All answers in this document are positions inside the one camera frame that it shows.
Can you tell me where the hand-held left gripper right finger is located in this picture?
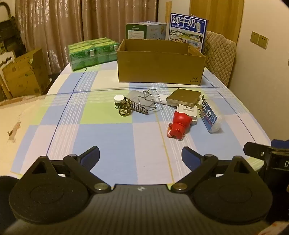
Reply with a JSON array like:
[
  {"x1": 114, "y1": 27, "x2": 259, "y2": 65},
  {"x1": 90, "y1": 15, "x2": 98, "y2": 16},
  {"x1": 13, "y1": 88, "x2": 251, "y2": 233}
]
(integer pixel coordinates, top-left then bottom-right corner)
[{"x1": 172, "y1": 146, "x2": 260, "y2": 193}]

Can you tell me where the red pig toy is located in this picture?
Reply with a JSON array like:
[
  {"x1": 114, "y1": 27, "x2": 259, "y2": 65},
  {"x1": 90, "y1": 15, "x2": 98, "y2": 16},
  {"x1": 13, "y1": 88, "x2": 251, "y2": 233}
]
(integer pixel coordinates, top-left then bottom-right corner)
[{"x1": 167, "y1": 111, "x2": 193, "y2": 141}]

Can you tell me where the green drink carton pack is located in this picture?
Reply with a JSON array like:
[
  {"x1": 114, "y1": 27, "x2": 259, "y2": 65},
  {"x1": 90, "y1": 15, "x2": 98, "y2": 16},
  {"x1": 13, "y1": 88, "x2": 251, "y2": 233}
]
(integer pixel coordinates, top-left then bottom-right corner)
[{"x1": 67, "y1": 38, "x2": 120, "y2": 72}]

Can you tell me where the blue label tissue packet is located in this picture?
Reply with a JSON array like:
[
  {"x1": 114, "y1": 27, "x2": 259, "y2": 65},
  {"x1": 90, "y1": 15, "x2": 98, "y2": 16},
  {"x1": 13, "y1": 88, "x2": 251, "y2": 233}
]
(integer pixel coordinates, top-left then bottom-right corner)
[{"x1": 199, "y1": 98, "x2": 223, "y2": 134}]

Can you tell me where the brown cardboard box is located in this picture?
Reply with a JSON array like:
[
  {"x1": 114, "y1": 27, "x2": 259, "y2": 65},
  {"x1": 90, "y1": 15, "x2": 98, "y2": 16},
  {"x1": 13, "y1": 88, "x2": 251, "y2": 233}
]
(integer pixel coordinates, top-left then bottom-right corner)
[{"x1": 117, "y1": 39, "x2": 206, "y2": 86}]

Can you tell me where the tiger striped hair clip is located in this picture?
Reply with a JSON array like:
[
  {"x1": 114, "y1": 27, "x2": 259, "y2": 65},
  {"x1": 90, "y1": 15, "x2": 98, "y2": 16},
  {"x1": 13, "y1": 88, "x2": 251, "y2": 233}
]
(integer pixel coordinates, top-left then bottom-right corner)
[{"x1": 118, "y1": 98, "x2": 149, "y2": 117}]

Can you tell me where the white cutout cardboard sheet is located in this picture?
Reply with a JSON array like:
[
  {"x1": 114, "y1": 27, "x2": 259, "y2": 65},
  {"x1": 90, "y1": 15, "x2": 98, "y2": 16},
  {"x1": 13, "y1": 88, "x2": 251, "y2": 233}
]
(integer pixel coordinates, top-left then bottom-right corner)
[{"x1": 0, "y1": 51, "x2": 16, "y2": 68}]

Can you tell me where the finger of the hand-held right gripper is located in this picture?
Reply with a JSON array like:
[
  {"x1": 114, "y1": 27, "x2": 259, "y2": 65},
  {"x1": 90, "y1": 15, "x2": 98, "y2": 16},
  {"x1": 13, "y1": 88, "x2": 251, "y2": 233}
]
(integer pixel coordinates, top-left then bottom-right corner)
[
  {"x1": 243, "y1": 142, "x2": 271, "y2": 162},
  {"x1": 272, "y1": 139, "x2": 289, "y2": 148}
]

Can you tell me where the blue milk case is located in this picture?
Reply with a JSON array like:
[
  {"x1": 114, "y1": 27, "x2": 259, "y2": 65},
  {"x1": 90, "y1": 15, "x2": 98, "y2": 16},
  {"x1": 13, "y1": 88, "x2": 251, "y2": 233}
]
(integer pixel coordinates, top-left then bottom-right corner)
[{"x1": 167, "y1": 13, "x2": 208, "y2": 53}]

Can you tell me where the small white jar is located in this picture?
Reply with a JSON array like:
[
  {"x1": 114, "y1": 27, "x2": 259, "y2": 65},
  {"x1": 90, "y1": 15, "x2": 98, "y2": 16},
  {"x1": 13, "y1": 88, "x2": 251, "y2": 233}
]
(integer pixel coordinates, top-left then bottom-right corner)
[{"x1": 113, "y1": 95, "x2": 126, "y2": 110}]

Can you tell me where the printed shipping carton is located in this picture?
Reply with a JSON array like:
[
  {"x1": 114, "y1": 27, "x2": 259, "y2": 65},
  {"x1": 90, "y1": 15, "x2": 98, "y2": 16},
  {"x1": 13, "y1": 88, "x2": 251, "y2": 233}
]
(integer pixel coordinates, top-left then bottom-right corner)
[{"x1": 1, "y1": 48, "x2": 50, "y2": 99}]

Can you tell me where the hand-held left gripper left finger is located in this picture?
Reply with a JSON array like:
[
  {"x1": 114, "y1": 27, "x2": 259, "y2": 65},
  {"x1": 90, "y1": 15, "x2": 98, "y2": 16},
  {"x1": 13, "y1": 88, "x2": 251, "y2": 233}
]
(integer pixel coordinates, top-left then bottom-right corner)
[{"x1": 21, "y1": 146, "x2": 112, "y2": 193}]

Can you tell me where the metal wire rack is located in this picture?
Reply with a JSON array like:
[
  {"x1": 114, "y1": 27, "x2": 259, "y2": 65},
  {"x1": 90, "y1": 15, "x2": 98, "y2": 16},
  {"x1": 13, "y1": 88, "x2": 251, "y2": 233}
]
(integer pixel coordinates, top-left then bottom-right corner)
[{"x1": 137, "y1": 89, "x2": 164, "y2": 112}]

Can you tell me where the gold flat square box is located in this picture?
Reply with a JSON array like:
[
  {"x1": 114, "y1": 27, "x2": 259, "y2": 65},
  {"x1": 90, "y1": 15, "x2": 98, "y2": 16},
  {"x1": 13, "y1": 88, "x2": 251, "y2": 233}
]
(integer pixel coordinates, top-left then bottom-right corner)
[{"x1": 166, "y1": 88, "x2": 202, "y2": 109}]

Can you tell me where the chair with quilted cover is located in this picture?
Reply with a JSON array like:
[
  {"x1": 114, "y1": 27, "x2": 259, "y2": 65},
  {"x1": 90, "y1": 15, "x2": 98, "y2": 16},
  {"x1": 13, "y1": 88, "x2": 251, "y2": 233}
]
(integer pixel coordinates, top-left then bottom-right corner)
[{"x1": 202, "y1": 31, "x2": 237, "y2": 88}]

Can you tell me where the beige curtain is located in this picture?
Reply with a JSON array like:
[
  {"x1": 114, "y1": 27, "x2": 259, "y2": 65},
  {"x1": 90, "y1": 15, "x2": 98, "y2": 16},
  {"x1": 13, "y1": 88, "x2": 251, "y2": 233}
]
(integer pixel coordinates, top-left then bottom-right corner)
[{"x1": 15, "y1": 0, "x2": 158, "y2": 75}]

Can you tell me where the wooden door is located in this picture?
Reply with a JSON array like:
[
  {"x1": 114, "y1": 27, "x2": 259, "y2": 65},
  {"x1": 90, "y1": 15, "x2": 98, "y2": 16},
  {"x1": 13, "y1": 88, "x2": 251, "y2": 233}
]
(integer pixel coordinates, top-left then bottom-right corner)
[{"x1": 189, "y1": 0, "x2": 245, "y2": 44}]

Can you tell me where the white three-pin plug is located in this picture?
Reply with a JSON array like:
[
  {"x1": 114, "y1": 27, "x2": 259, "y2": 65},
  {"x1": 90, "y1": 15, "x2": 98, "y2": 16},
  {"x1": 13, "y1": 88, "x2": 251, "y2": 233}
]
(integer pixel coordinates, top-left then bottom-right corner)
[{"x1": 176, "y1": 103, "x2": 199, "y2": 126}]

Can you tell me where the checked tablecloth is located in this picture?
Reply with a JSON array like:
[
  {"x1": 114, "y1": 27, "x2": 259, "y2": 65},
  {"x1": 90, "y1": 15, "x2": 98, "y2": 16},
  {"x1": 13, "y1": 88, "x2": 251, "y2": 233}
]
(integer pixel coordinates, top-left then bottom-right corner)
[{"x1": 0, "y1": 59, "x2": 272, "y2": 188}]

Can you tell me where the green white milk case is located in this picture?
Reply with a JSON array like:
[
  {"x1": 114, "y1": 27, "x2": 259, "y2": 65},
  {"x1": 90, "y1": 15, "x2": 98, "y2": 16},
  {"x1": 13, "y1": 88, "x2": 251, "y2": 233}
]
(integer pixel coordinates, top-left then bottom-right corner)
[{"x1": 126, "y1": 21, "x2": 168, "y2": 40}]

